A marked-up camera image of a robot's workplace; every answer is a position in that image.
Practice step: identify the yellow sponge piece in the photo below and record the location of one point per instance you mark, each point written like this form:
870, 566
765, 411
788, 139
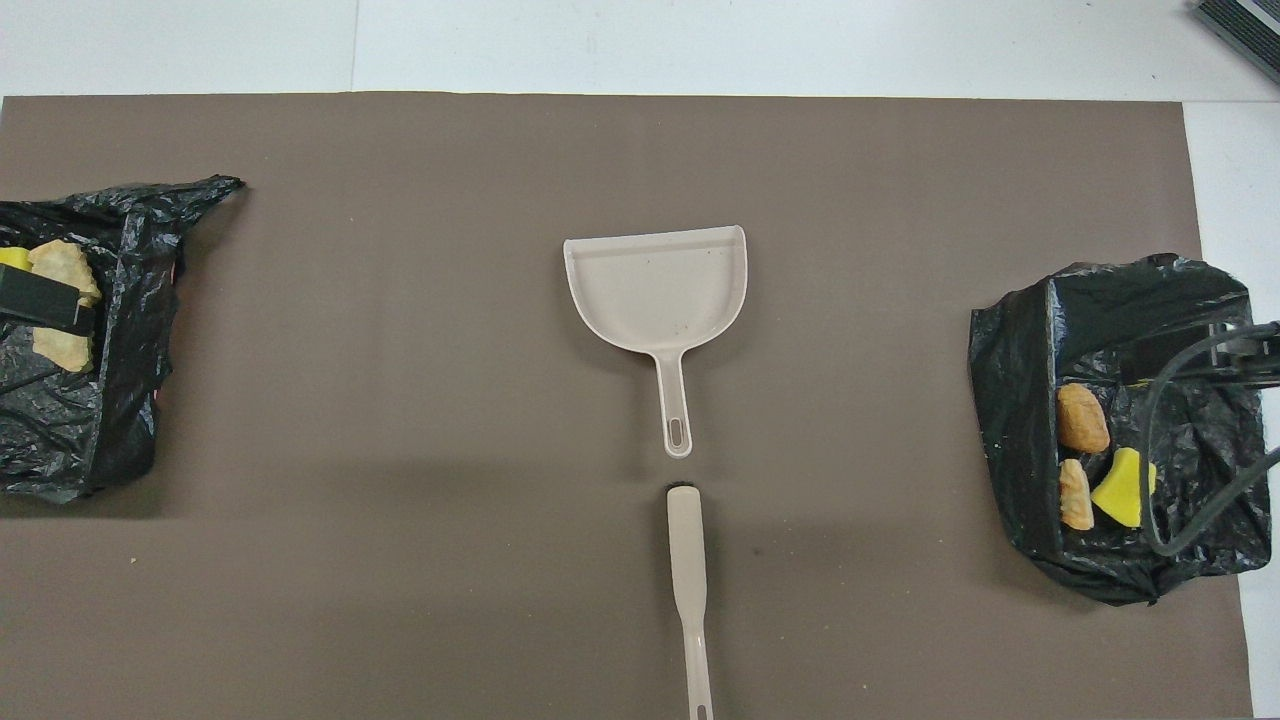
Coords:
14, 258
1122, 492

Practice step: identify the striped croissant toy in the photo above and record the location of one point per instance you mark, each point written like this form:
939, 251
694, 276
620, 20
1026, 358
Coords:
62, 265
62, 348

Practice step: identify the brown oval bread roll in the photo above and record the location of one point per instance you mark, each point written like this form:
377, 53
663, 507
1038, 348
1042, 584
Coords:
1083, 418

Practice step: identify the black trash bag bin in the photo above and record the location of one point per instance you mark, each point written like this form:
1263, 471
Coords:
1020, 400
130, 300

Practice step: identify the pale cream bread piece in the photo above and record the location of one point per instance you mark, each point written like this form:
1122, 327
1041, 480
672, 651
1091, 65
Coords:
1077, 495

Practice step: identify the beige plastic dustpan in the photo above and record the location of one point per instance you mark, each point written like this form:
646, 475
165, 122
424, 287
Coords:
655, 295

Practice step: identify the brown table mat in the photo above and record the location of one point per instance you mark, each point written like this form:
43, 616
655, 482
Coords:
400, 600

